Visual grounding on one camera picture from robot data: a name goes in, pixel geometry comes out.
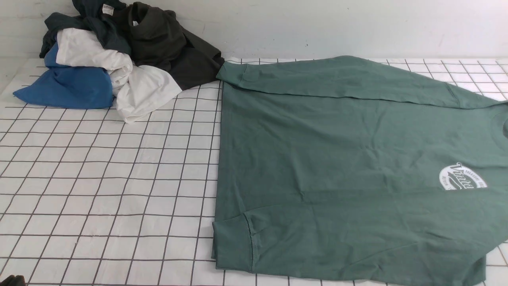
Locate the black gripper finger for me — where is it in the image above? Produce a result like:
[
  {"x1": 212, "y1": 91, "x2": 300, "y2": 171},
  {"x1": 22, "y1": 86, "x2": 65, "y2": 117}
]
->
[{"x1": 0, "y1": 275, "x2": 27, "y2": 286}]

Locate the green long sleeve shirt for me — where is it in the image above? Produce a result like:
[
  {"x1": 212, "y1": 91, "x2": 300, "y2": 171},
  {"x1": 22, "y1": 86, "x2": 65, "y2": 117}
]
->
[{"x1": 212, "y1": 56, "x2": 508, "y2": 286}]

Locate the blue shirt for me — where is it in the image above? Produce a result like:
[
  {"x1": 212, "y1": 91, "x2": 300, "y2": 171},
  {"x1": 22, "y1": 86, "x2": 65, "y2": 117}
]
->
[{"x1": 13, "y1": 43, "x2": 113, "y2": 109}]

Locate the white shirt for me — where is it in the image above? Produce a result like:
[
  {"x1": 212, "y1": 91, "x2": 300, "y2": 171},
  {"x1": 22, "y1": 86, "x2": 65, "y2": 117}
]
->
[{"x1": 56, "y1": 28, "x2": 182, "y2": 124}]

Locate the dark teal shirt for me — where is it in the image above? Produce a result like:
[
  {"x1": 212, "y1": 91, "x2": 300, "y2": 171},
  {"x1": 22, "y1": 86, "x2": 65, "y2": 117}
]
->
[{"x1": 39, "y1": 0, "x2": 132, "y2": 58}]

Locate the dark olive shirt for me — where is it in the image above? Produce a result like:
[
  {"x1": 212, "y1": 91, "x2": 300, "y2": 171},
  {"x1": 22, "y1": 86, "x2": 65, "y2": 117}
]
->
[{"x1": 111, "y1": 2, "x2": 225, "y2": 90}]

